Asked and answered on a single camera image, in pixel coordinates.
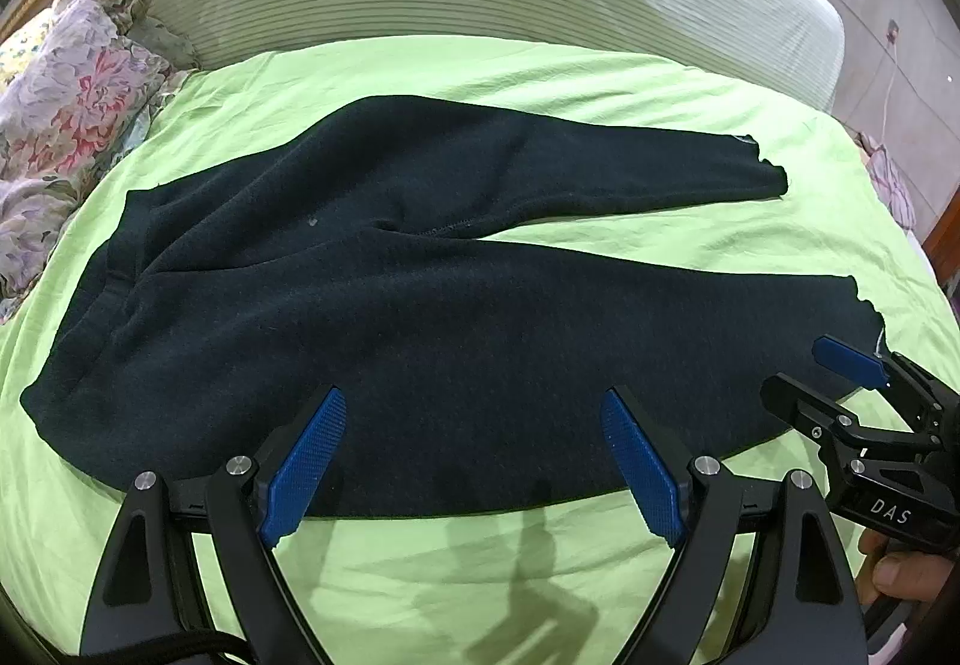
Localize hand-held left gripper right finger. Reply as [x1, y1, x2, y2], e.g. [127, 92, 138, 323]
[600, 386, 871, 665]

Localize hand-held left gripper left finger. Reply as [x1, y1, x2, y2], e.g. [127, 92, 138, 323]
[79, 386, 347, 665]

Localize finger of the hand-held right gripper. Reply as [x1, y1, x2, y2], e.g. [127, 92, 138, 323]
[760, 372, 943, 462]
[812, 333, 960, 438]

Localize dark fleece pants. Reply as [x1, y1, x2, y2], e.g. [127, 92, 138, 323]
[20, 95, 890, 520]

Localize person's right hand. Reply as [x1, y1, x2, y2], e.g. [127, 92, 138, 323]
[855, 530, 960, 607]

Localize brown wooden furniture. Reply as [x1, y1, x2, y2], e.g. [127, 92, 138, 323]
[921, 185, 960, 310]

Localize green bed sheet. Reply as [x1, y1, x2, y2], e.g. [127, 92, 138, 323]
[0, 35, 947, 665]

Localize pink floral cloth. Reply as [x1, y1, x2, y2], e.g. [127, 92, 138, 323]
[857, 131, 918, 232]

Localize pink floral pillow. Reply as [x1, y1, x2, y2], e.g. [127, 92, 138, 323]
[0, 0, 192, 325]

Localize green floral pillow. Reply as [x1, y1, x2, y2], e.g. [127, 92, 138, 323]
[71, 0, 202, 72]

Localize yellow floral pillow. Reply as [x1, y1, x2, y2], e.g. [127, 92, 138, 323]
[0, 0, 104, 88]

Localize black braided cable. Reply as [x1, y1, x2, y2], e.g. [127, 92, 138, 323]
[154, 624, 252, 665]

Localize white cable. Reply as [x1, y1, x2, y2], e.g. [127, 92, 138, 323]
[881, 38, 901, 145]

